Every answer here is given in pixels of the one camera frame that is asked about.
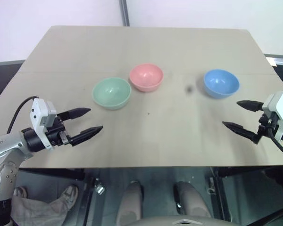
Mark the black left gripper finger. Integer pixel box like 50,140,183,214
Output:
68,126,104,147
57,107,92,122

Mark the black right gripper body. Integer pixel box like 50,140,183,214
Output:
257,110,281,142

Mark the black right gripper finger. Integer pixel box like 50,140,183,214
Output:
236,100,265,113
222,121,261,145

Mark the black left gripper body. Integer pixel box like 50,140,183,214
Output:
44,115,71,149

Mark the blue plastic bowl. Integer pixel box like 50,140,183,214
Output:
203,68,240,99

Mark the green plastic bowl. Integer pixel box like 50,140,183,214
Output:
92,77,132,111

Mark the silver metal clamp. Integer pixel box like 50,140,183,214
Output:
93,178,106,195
207,176,216,194

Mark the grey background shelf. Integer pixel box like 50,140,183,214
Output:
264,53,283,68

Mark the white grey sneaker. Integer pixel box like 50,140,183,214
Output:
13,186,29,199
60,184,79,211

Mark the black table leg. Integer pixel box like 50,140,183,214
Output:
211,167,233,226
79,168,96,226

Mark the grey trouser leg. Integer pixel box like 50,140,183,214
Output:
10,195,67,226

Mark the pink-red plastic bowl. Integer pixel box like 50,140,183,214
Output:
129,63,165,93

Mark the dark background cabinet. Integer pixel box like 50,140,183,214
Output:
0,59,25,108

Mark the grey robot chest plate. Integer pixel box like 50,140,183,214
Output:
131,218,218,226

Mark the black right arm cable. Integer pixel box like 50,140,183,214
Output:
266,120,283,162

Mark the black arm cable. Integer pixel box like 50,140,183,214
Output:
6,95,40,135
266,120,283,162

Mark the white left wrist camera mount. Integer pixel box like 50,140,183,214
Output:
30,98,58,150

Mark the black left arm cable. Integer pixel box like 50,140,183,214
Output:
6,95,40,135

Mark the grey vertical post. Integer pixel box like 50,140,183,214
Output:
118,0,131,27

